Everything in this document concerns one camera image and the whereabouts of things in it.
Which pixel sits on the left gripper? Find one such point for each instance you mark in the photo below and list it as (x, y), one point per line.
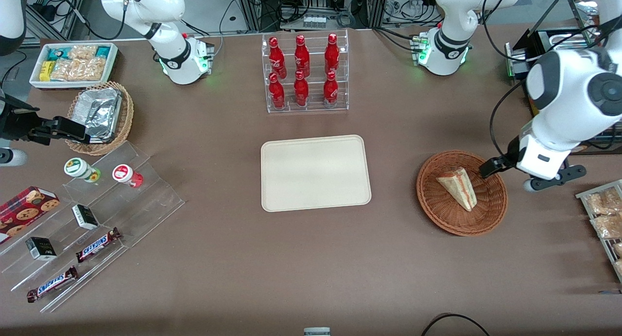
(496, 165)

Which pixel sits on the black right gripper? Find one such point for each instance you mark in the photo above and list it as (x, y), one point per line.
(15, 123)

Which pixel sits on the triangle sandwich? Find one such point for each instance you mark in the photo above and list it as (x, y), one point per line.
(459, 187)

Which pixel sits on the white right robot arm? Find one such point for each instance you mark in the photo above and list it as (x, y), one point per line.
(175, 59)

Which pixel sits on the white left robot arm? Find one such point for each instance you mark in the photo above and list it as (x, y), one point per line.
(568, 93)

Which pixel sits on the light tan wicker basket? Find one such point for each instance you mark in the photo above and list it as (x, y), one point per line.
(127, 113)

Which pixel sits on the brown round wicker basket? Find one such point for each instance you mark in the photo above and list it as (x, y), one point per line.
(437, 207)

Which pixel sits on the cream plastic tray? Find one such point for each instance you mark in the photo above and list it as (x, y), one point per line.
(316, 173)

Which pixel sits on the green lid cup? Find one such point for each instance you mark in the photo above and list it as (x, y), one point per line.
(77, 168)

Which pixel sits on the silver foil container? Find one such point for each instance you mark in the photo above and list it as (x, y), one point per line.
(99, 110)

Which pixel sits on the yellow snack packet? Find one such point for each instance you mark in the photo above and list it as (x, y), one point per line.
(45, 71)

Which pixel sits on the large clear cracker bag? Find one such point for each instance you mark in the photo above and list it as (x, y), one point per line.
(80, 69)

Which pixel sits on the red lid cup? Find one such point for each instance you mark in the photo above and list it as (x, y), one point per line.
(124, 173)

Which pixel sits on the teal snack packet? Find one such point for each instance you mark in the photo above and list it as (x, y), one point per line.
(57, 53)
(103, 51)

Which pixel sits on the small clear cracker bag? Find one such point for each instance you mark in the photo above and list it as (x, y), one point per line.
(82, 52)

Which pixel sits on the white rectangular snack bin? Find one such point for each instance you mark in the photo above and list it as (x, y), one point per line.
(112, 66)

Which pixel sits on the red cookie box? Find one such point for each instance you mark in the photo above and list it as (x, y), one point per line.
(24, 212)

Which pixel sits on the small black box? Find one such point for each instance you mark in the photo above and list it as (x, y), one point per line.
(85, 217)
(41, 249)

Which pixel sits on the dark brown box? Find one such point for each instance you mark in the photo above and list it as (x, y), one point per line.
(600, 148)

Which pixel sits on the clear bag of pastries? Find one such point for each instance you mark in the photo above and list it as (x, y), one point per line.
(618, 249)
(605, 202)
(608, 226)

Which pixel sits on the clear acrylic step shelf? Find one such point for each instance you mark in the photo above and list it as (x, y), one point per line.
(150, 200)

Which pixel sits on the Snickers chocolate bar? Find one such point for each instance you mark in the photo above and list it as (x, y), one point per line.
(97, 245)
(52, 284)

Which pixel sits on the black metal food warmer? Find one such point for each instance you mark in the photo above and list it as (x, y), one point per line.
(539, 44)

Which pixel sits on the red cola bottle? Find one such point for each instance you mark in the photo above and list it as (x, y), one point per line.
(276, 59)
(330, 91)
(301, 92)
(302, 58)
(276, 94)
(332, 55)

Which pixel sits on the clear acrylic bottle rack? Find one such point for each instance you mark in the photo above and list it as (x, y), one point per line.
(313, 107)

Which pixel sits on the white power strip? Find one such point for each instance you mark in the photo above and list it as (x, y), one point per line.
(314, 22)

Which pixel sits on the small grey device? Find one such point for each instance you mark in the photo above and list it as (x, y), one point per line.
(317, 331)

